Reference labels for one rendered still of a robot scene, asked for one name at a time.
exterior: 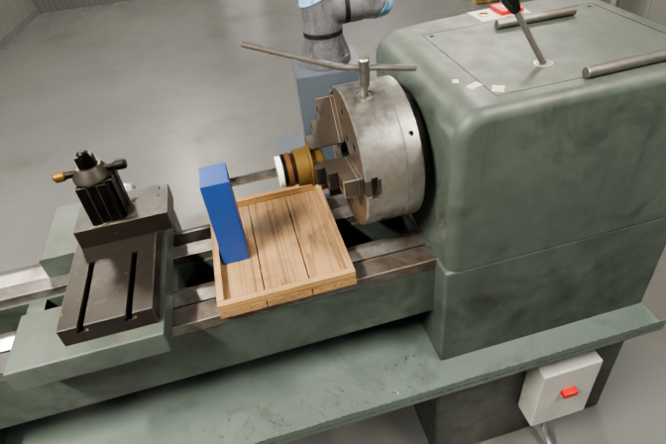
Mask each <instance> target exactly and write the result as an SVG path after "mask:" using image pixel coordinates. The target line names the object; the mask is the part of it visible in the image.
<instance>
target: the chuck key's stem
mask: <svg viewBox="0 0 666 444"><path fill-rule="evenodd" d="M358 66H359V86H360V87H361V97H368V96H369V94H368V87H369V86H370V71H369V66H370V58H369V57H368V56H367V55H361V56H359V57H358Z"/></svg>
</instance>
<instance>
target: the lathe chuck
mask: <svg viewBox="0 0 666 444"><path fill-rule="evenodd" d="M331 90H333V94H334V99H335V103H336V108H337V112H338V117H339V121H340V126H341V130H342V135H343V138H344V139H345V141H344V143H342V144H339V145H334V146H332V147H333V152H334V157H335V159H337V158H342V157H346V156H348V155H350V158H351V160H352V162H353V163H354V165H355V167H356V168H357V170H358V172H359V173H360V175H361V177H362V178H363V180H364V181H365V182H371V181H372V180H371V178H375V177H376V178H377V179H378V180H380V188H381V194H380V195H379V197H378V198H372V196H371V197H367V196H366V195H365V193H364V194H362V195H358V196H353V197H349V198H346V199H347V201H348V204H349V206H350V209H351V211H352V213H353V215H354V216H355V218H356V220H357V221H358V222H359V223H360V224H362V225H366V224H370V223H374V222H378V220H380V219H382V218H385V217H389V218H388V219H391V218H394V217H398V216H401V215H403V214H404V212H405V210H406V208H407V204H408V198H409V173H408V164H407V157H406V151H405V146H404V141H403V136H402V132H401V130H400V126H399V123H398V119H397V116H396V113H395V111H394V108H393V106H392V103H391V101H390V99H389V96H388V94H387V92H386V90H385V89H384V87H383V86H382V85H381V84H380V83H379V82H378V81H377V80H376V79H374V78H370V86H369V87H368V91H370V92H372V93H373V97H372V98H371V99H369V100H361V99H359V98H358V97H357V94H358V93H359V92H360V91H361V87H360V86H359V81H354V82H349V83H344V84H339V85H334V86H333V87H332V89H330V91H331ZM330 91H329V95H328V96H331V93H330ZM380 221H382V220H380Z"/></svg>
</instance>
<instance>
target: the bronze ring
mask: <svg viewBox="0 0 666 444"><path fill-rule="evenodd" d="M279 156H280V159H281V163H282V167H283V171H284V176H285V181H286V187H292V186H295V185H296V184H298V185H299V186H305V185H308V184H312V185H316V175H315V169H314V165H313V164H314V163H320V162H324V161H325V160H324V156H323V153H322V151H321V150H320V149H317V150H312V151H309V148H308V146H307V145H304V146H303V147H302V148H298V149H293V150H291V153H290V154H289V153H283V154H281V155H279Z"/></svg>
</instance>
